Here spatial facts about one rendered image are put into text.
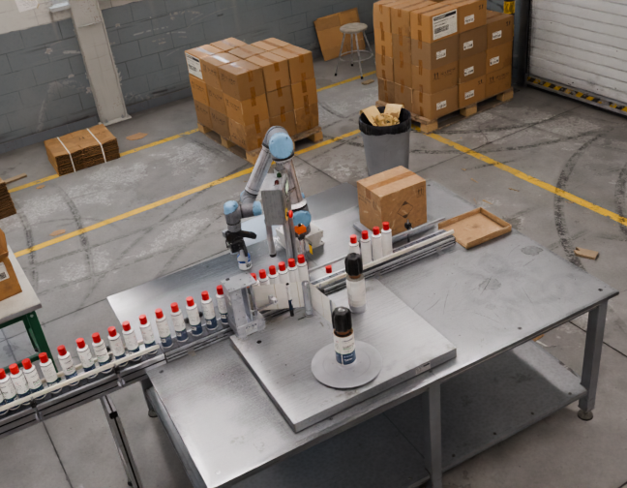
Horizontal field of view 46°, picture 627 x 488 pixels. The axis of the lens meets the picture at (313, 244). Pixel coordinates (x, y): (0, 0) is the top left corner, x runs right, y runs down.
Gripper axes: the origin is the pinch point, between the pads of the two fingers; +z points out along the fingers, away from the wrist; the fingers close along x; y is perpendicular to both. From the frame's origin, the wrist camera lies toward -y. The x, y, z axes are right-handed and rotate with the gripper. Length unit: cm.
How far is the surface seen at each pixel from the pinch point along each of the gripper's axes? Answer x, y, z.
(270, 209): 44, 1, -49
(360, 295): 80, -21, -10
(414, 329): 106, -32, 0
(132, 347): 43, 78, -8
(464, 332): 117, -52, 4
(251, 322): 60, 27, -6
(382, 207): 31, -71, -18
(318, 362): 98, 15, -1
